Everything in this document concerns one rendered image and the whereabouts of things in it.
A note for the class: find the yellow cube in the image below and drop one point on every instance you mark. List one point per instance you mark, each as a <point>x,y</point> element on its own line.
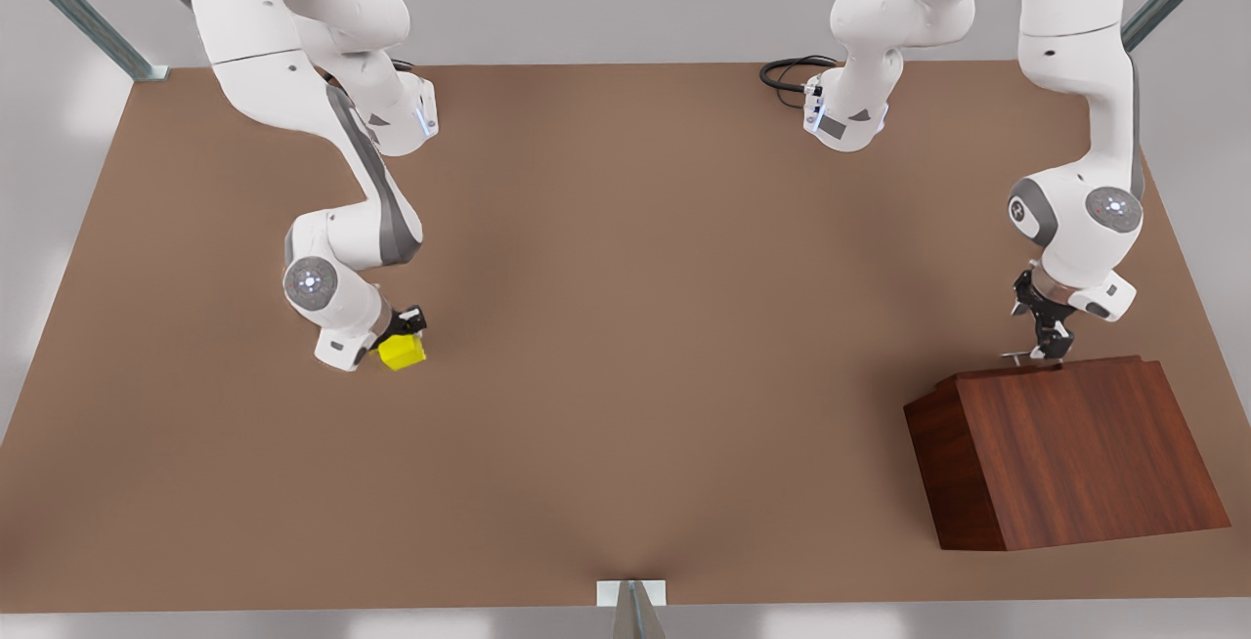
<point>402,352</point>

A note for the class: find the brown wooden drawer cabinet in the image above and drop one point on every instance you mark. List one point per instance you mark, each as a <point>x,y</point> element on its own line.
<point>1070,453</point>

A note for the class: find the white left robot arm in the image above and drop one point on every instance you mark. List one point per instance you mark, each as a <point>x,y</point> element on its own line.
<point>1075,82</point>

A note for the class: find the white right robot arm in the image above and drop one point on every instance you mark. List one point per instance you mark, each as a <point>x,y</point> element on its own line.
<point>293,82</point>

